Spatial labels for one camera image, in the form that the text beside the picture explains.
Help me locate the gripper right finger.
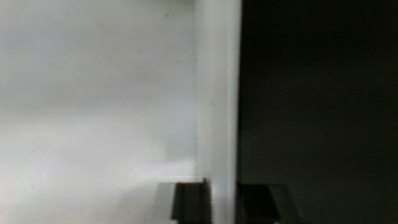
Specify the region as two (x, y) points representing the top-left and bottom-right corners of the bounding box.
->
(237, 184), (302, 224)

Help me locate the white square table top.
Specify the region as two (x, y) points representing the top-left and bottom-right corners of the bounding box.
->
(0, 0), (242, 224)

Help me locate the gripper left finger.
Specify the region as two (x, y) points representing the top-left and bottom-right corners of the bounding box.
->
(171, 180), (214, 224)

